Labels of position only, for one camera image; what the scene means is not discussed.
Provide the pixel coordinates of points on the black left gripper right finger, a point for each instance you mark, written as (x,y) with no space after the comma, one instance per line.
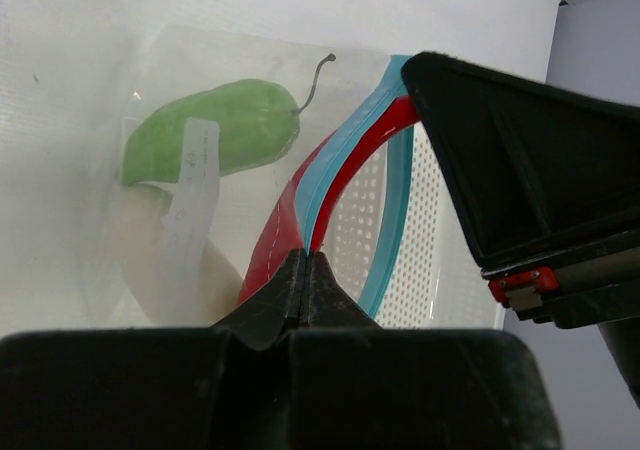
(365,387)

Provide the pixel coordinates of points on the white perforated plastic basket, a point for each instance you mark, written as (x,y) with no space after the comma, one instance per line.
(434,281)

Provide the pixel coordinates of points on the clear zip top bag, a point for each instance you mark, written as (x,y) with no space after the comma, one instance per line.
(233,209)

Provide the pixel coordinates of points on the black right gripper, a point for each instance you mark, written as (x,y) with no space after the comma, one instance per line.
(602,292)

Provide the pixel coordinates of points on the white toy radish green top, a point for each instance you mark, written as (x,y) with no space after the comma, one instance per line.
(176,275)

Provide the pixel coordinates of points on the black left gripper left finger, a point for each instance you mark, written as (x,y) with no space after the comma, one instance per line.
(111,389)

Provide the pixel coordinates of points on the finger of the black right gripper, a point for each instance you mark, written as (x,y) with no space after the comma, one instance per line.
(537,174)

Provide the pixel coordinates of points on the green toy pepper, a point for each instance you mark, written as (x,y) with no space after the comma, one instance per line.
(258,121)

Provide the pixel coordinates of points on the red toy chili pepper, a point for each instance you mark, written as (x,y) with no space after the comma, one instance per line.
(301,216)

